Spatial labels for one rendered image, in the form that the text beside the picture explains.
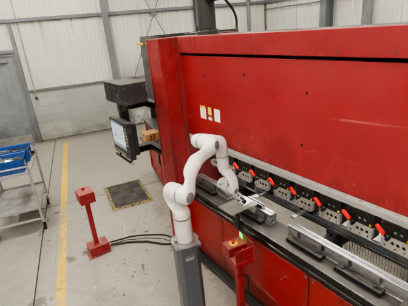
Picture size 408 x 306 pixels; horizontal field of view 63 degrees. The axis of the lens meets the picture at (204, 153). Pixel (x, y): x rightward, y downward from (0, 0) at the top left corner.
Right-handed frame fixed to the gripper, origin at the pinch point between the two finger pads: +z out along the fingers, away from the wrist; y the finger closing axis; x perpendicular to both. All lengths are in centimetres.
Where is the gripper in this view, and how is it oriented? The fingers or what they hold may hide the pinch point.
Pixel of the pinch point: (241, 200)
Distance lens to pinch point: 275.4
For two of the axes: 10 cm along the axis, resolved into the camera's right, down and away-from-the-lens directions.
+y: -6.4, -2.2, 7.4
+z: 5.6, 5.3, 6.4
